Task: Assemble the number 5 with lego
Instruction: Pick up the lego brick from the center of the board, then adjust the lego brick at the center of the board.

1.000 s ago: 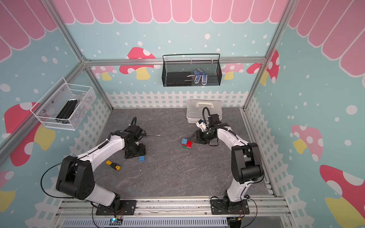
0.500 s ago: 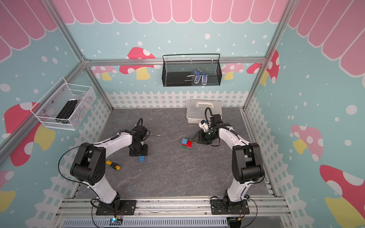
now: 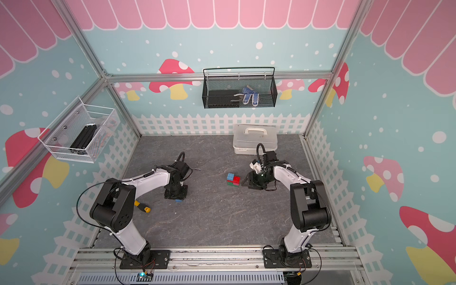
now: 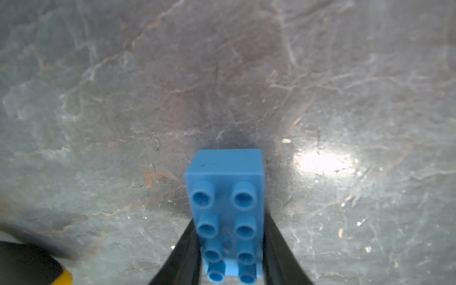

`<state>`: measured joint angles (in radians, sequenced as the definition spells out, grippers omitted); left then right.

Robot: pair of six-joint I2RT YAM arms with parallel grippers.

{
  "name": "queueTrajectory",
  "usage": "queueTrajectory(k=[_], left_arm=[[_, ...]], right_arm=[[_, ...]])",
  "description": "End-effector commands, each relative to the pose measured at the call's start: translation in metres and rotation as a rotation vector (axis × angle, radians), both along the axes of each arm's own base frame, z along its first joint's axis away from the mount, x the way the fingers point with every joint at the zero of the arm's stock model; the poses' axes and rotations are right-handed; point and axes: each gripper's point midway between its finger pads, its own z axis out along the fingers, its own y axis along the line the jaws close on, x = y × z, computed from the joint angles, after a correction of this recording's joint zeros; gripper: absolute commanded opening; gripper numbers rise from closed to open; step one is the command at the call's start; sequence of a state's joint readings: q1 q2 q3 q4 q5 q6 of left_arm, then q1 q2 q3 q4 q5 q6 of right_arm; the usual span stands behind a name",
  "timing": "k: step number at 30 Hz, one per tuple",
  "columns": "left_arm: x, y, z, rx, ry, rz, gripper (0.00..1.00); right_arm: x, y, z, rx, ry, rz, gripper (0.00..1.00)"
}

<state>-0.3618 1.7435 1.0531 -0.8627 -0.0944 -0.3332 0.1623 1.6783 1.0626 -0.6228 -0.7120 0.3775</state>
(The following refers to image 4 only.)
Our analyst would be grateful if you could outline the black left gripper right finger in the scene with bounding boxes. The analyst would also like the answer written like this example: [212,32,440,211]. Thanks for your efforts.
[263,211,314,285]

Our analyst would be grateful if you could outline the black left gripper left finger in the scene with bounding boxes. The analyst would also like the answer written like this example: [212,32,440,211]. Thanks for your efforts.
[149,219,201,285]

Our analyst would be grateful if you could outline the blue lego brick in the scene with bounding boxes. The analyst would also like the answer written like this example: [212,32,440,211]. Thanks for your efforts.
[185,148,266,285]

